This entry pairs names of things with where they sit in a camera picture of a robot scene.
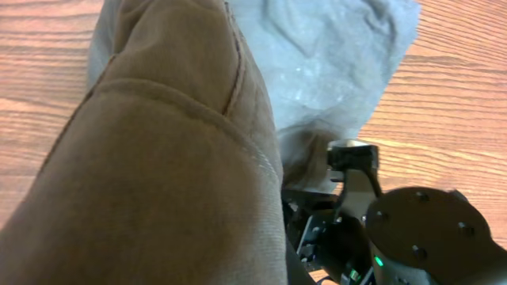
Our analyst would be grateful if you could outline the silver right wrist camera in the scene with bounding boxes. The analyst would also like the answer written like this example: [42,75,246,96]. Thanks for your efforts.
[326,139,379,182]

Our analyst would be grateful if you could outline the grey shorts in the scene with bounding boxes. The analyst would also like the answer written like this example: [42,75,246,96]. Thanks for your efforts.
[1,0,421,284]

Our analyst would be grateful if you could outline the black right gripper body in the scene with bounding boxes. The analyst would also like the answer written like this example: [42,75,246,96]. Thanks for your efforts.
[281,190,375,285]

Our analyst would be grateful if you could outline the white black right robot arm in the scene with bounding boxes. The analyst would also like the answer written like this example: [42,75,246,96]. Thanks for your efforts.
[282,187,506,285]

